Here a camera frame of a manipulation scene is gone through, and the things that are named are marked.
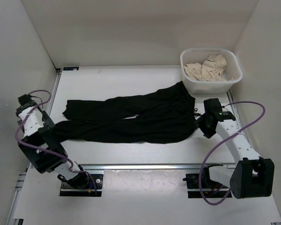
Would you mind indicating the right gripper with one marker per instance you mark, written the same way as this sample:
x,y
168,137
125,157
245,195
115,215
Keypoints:
x,y
208,133

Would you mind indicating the black trousers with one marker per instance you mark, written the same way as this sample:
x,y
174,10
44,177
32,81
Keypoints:
x,y
165,116

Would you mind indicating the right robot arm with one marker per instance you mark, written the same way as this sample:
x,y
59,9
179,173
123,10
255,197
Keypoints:
x,y
253,175

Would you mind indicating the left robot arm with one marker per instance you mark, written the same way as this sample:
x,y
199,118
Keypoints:
x,y
42,149

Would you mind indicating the beige trousers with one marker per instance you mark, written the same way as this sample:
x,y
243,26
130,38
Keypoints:
x,y
211,69

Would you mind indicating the white plastic laundry basket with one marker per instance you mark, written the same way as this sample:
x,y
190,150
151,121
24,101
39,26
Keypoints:
x,y
232,73

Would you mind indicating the white front cover board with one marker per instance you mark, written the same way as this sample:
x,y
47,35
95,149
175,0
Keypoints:
x,y
135,198

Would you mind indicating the dark blue label sticker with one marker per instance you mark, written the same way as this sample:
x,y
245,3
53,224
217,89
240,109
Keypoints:
x,y
70,68

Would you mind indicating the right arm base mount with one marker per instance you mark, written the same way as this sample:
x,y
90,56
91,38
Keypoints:
x,y
211,189

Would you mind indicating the front aluminium rail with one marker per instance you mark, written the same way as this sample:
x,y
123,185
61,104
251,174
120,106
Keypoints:
x,y
101,167

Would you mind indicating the left aluminium rail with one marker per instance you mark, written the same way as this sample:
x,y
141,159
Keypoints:
x,y
20,181

